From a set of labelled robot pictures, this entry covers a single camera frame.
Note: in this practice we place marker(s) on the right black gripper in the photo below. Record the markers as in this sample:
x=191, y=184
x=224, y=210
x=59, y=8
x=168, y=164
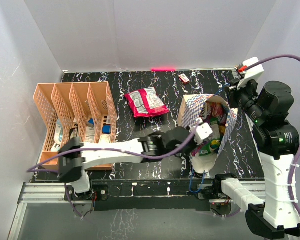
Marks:
x=233, y=93

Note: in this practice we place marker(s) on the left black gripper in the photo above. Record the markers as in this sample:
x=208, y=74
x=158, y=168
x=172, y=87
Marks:
x=193, y=146

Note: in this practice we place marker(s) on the green snack packet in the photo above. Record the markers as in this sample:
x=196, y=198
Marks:
x=214, y=141

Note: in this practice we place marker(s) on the blue checkered paper bag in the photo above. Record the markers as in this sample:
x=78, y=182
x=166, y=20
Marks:
x=189, y=111

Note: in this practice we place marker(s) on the pink chips bag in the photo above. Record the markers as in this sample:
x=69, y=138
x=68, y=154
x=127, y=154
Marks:
x=145, y=103

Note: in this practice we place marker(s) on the purple candy bag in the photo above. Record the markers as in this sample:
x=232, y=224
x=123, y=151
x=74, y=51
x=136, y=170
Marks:
x=213, y=110

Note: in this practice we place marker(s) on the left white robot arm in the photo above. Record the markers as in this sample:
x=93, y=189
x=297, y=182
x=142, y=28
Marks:
x=76, y=157

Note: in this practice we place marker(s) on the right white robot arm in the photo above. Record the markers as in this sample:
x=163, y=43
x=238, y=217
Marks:
x=277, y=143

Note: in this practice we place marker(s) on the red white small box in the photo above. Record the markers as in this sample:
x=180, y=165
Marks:
x=184, y=78

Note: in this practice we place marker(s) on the red white box in organizer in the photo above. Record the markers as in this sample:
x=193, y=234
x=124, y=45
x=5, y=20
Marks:
x=105, y=138

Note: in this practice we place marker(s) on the blue small block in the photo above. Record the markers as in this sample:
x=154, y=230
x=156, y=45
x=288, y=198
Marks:
x=106, y=129

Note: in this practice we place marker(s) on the pink tape strip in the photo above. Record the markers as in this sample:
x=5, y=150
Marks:
x=163, y=69

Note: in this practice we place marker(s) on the orange plastic desk organizer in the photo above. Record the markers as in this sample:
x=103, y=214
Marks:
x=84, y=107

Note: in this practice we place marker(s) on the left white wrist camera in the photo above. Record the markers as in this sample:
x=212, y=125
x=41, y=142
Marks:
x=202, y=131

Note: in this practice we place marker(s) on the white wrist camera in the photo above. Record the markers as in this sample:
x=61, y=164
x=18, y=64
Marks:
x=245, y=75
x=202, y=131

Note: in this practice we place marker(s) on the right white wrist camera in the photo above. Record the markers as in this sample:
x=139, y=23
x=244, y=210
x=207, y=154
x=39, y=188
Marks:
x=245, y=75

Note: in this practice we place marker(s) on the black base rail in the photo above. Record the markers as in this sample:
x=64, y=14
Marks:
x=179, y=194

